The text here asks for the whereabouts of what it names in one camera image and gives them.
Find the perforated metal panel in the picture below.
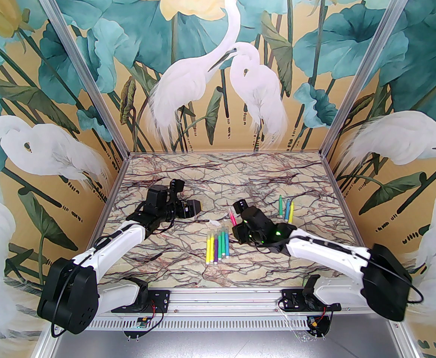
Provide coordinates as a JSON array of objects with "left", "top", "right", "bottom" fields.
[{"left": 56, "top": 315, "right": 312, "bottom": 331}]

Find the grey metal sheet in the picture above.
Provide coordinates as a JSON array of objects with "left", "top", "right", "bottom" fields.
[{"left": 35, "top": 329, "right": 420, "bottom": 358}]

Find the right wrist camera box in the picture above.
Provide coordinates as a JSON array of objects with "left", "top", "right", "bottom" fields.
[{"left": 242, "top": 207, "right": 275, "bottom": 238}]

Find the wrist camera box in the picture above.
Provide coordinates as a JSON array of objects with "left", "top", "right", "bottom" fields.
[
  {"left": 242, "top": 207, "right": 275, "bottom": 238},
  {"left": 145, "top": 186, "right": 171, "bottom": 215}
]

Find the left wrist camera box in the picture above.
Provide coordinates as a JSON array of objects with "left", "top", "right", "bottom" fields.
[{"left": 145, "top": 186, "right": 171, "bottom": 215}]

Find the aluminium slotted frame rail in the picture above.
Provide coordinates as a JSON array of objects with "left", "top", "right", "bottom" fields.
[{"left": 52, "top": 289, "right": 407, "bottom": 315}]

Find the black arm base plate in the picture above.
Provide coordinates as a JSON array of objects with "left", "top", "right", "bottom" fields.
[
  {"left": 281, "top": 289, "right": 342, "bottom": 312},
  {"left": 112, "top": 289, "right": 171, "bottom": 313}
]

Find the aluminium frame post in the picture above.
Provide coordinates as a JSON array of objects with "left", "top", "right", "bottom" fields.
[
  {"left": 320, "top": 0, "right": 425, "bottom": 157},
  {"left": 30, "top": 0, "right": 130, "bottom": 156}
]

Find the aluminium frame bar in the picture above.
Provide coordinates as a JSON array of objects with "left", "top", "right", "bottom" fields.
[
  {"left": 389, "top": 321, "right": 421, "bottom": 358},
  {"left": 35, "top": 327, "right": 63, "bottom": 358}
]

